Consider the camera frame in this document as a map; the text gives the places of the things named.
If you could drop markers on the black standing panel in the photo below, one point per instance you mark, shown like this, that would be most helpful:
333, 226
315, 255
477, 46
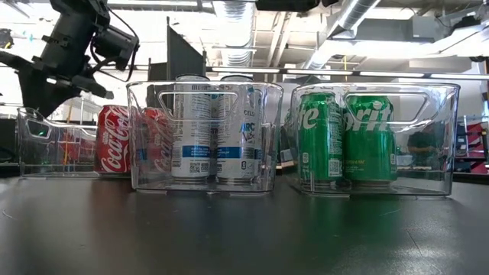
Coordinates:
183, 57

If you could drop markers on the person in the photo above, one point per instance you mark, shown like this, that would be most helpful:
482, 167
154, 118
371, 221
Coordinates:
422, 143

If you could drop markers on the corrugated silver ceiling duct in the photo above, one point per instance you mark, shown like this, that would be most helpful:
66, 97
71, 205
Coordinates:
235, 38

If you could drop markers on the red cabinet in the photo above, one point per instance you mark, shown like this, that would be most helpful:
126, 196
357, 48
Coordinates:
76, 151
475, 133

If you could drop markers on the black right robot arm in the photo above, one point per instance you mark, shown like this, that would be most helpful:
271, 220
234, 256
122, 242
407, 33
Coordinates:
286, 4

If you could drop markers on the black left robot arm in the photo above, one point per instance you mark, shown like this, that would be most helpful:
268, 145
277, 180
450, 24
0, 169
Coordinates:
76, 17

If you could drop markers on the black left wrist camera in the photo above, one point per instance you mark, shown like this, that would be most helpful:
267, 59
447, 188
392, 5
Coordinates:
114, 46

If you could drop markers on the ceiling light strip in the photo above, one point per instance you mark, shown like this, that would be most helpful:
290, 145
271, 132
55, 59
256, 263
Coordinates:
248, 70

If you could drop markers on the clear plastic bin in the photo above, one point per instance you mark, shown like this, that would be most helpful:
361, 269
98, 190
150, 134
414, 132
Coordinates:
271, 179
46, 164
428, 179

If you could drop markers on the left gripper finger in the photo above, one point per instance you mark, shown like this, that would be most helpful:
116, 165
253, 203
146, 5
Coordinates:
42, 95

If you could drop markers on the white Celsius can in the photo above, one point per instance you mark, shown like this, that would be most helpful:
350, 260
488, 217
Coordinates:
237, 153
191, 133

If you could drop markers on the green Sprite can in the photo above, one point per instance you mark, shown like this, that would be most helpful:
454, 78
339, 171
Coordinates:
368, 149
319, 145

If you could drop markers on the red Coca-Cola can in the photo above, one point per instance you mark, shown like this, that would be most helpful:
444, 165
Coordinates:
112, 139
158, 153

